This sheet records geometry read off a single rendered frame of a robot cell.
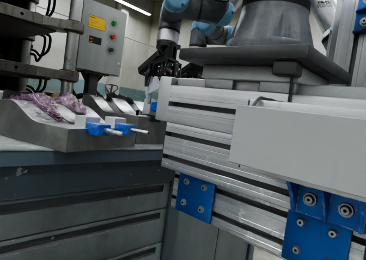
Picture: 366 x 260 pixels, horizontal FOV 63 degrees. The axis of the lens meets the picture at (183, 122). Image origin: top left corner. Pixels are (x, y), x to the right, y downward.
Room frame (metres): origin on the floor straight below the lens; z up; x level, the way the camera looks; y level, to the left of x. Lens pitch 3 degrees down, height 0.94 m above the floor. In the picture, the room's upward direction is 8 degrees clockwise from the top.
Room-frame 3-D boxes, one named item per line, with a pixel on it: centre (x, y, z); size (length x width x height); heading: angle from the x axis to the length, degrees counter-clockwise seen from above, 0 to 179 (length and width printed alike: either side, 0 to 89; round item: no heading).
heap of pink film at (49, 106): (0.89, 0.41, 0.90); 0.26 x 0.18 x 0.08; 64
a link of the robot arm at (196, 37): (1.28, -0.02, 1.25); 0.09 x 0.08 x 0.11; 63
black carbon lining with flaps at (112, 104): (1.19, 0.23, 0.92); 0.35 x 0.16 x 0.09; 47
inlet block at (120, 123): (0.82, 0.15, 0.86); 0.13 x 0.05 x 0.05; 64
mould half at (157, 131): (1.21, 0.23, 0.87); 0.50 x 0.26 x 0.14; 47
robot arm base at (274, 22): (0.54, -0.13, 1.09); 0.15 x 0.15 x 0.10
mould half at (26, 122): (0.89, 0.42, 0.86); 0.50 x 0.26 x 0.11; 64
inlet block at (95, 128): (0.73, 0.19, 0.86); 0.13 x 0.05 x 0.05; 64
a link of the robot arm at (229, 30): (1.22, -0.10, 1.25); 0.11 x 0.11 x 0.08; 63
